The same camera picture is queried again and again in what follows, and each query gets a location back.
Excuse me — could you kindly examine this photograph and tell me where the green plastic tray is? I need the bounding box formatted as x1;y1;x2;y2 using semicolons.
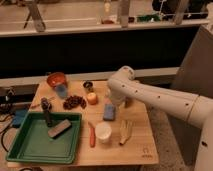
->
6;112;82;164

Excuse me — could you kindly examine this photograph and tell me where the black brush tool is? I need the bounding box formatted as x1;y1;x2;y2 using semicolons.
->
41;98;52;127

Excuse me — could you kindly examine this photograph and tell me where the blue box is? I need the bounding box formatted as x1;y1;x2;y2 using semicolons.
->
12;109;27;128

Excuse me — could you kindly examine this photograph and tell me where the orange apple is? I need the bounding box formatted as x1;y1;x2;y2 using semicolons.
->
86;92;98;105

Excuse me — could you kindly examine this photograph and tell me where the small metal cup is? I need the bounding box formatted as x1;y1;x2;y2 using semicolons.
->
83;81;93;93

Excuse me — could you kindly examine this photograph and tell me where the white cup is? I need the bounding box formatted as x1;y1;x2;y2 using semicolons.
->
95;122;112;143

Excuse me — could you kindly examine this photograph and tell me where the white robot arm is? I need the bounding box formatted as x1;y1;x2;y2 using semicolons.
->
107;66;213;171

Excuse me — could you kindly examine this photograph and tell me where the red bowl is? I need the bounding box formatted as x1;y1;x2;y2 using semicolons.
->
46;72;67;88

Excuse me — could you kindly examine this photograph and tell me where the bunch of dark grapes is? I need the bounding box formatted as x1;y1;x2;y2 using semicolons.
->
63;95;86;110

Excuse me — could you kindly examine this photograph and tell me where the orange carrot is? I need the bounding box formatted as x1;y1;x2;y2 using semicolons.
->
88;122;96;148

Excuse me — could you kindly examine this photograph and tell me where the grey rectangular block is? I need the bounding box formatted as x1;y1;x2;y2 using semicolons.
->
48;120;72;138

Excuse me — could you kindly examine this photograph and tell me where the blue sponge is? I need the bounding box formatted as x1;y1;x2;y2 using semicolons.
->
103;104;115;121

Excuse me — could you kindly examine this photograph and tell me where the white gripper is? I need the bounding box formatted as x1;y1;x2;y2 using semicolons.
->
109;89;126;107

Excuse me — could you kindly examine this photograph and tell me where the black cable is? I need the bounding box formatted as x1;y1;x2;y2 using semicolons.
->
0;113;14;153

